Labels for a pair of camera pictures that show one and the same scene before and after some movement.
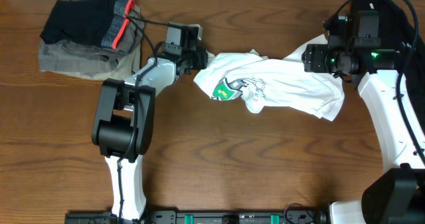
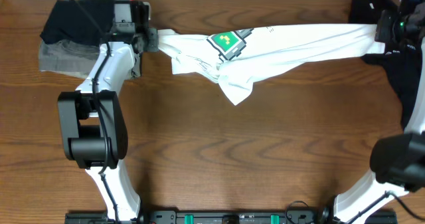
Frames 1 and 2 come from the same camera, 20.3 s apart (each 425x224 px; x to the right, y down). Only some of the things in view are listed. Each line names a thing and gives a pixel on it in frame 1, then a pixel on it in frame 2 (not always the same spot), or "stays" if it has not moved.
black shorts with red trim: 99,20 stays
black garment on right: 398,32 stays
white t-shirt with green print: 263,82 → 236,58
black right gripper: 314,62 → 386,33
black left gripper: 201,53 → 152,34
